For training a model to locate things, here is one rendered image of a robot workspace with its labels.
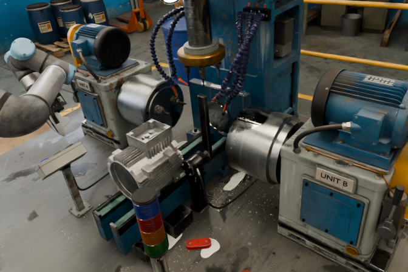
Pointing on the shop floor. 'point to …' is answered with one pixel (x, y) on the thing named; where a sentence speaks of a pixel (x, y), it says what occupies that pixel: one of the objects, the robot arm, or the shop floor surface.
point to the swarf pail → (351, 24)
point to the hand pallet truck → (142, 23)
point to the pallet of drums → (64, 19)
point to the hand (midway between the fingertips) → (61, 134)
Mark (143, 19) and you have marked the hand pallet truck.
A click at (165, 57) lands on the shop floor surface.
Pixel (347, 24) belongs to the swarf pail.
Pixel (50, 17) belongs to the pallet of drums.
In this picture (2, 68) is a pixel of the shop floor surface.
